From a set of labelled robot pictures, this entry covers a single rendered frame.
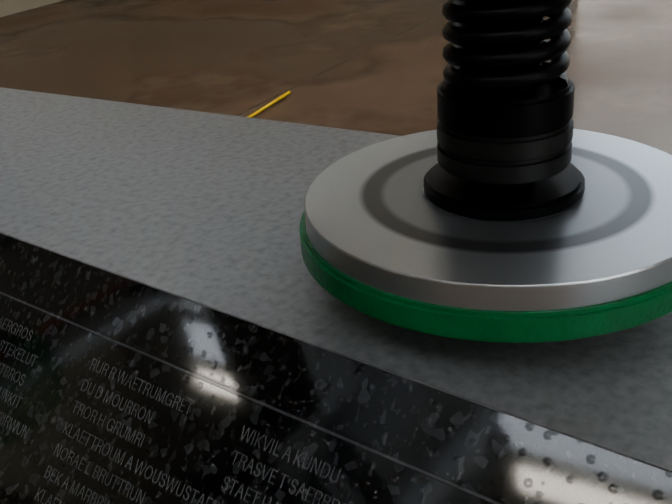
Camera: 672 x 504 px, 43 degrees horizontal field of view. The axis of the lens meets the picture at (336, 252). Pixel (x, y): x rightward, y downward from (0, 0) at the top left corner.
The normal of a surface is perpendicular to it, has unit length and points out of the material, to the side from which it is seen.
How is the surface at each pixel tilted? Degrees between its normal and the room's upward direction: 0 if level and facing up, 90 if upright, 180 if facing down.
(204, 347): 45
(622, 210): 0
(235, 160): 0
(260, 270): 0
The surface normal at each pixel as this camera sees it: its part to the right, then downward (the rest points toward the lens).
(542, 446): -0.47, -0.35
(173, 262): -0.07, -0.89
